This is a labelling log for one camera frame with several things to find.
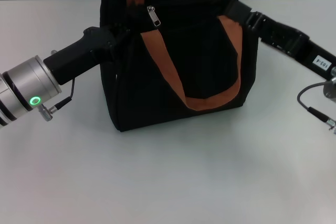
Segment silver zipper pull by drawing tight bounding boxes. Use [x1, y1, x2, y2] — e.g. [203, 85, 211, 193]
[146, 5, 161, 28]

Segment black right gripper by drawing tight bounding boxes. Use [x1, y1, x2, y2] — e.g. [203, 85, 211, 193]
[227, 1, 336, 80]

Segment black food bag orange handles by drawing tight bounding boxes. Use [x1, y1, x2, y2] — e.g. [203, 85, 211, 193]
[100, 0, 260, 132]

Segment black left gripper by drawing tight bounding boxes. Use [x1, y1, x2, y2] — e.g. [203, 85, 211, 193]
[43, 24, 131, 86]

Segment left gripper cable with connector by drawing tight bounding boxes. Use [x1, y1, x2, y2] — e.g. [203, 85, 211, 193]
[39, 78, 76, 122]

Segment right gripper cable with connector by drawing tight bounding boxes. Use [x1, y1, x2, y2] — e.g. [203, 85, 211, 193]
[297, 81, 336, 134]

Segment gripper cable with connector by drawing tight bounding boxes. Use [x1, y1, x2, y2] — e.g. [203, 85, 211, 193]
[297, 81, 336, 134]
[39, 78, 76, 122]

